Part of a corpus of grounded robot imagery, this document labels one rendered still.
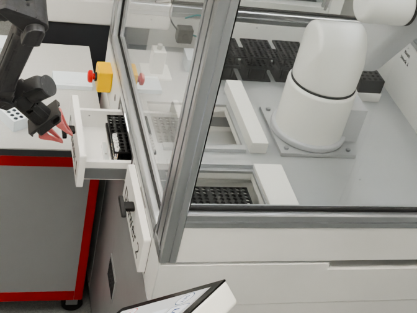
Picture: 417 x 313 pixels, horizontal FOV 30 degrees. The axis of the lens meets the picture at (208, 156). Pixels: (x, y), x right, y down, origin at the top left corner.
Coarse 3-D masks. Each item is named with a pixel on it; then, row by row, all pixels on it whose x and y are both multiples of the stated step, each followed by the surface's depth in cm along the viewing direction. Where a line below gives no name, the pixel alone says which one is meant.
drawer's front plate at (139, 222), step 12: (132, 168) 200; (132, 180) 196; (132, 192) 195; (132, 216) 194; (144, 216) 186; (144, 228) 183; (132, 240) 193; (144, 240) 180; (144, 252) 182; (144, 264) 185
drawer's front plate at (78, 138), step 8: (72, 96) 221; (72, 104) 220; (72, 112) 220; (80, 112) 216; (72, 120) 219; (80, 120) 212; (80, 128) 210; (80, 136) 207; (80, 144) 204; (72, 152) 217; (80, 152) 201; (80, 160) 201; (80, 168) 203; (80, 176) 204; (80, 184) 206
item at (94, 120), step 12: (84, 108) 224; (84, 120) 225; (96, 120) 226; (84, 132) 224; (96, 132) 225; (96, 144) 221; (108, 144) 222; (96, 156) 216; (96, 168) 206; (108, 168) 207; (120, 168) 208
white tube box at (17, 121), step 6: (12, 108) 233; (0, 114) 233; (6, 114) 230; (12, 114) 231; (18, 114) 233; (6, 120) 231; (12, 120) 228; (18, 120) 229; (24, 120) 231; (12, 126) 229; (18, 126) 230; (24, 126) 232
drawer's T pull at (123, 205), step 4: (120, 196) 193; (120, 200) 192; (120, 204) 191; (124, 204) 191; (128, 204) 191; (132, 204) 192; (120, 208) 190; (124, 208) 190; (128, 208) 190; (132, 208) 190; (120, 212) 190; (124, 212) 188; (124, 216) 188
